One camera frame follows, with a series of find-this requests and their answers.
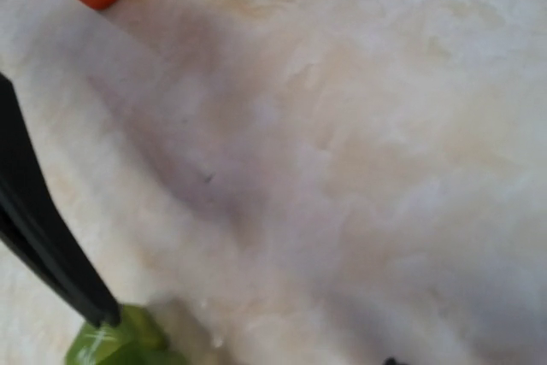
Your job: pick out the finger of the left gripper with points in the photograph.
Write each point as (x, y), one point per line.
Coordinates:
(33, 229)

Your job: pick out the green weekly pill organizer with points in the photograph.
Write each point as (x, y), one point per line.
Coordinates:
(138, 339)

